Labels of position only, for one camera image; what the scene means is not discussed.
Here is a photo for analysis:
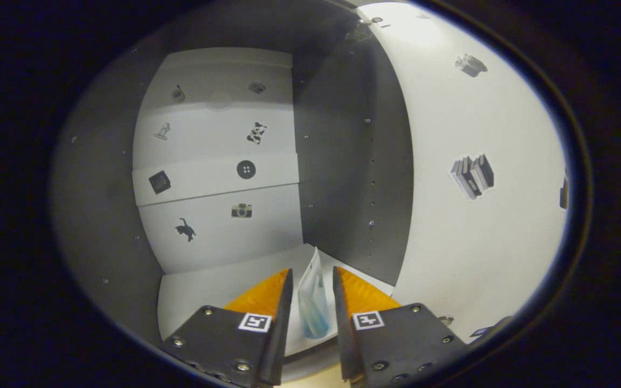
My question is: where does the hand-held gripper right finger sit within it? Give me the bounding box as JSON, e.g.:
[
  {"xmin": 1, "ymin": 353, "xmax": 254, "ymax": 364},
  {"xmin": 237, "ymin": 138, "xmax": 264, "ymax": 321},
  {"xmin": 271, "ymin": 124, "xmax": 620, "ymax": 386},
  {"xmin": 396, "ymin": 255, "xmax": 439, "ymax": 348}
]
[{"xmin": 332, "ymin": 266, "xmax": 470, "ymax": 386}]

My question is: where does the clear plastic packet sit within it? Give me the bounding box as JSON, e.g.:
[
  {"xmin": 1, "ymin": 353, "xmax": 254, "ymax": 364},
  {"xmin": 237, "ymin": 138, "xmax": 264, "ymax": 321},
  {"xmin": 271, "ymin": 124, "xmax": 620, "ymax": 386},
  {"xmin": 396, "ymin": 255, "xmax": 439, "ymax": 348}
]
[{"xmin": 297, "ymin": 247, "xmax": 332, "ymax": 340}]

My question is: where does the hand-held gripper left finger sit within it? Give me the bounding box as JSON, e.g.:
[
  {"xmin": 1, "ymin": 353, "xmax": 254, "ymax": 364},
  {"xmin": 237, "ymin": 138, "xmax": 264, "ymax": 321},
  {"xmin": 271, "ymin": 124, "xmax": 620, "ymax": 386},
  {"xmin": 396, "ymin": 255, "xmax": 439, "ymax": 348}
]
[{"xmin": 161, "ymin": 268, "xmax": 294, "ymax": 387}]

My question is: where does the grey cabinet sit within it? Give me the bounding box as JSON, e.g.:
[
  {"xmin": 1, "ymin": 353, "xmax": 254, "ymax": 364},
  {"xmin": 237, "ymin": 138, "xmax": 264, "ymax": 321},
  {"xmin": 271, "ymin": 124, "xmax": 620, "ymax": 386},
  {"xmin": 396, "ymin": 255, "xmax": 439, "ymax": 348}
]
[{"xmin": 52, "ymin": 0, "xmax": 415, "ymax": 380}]

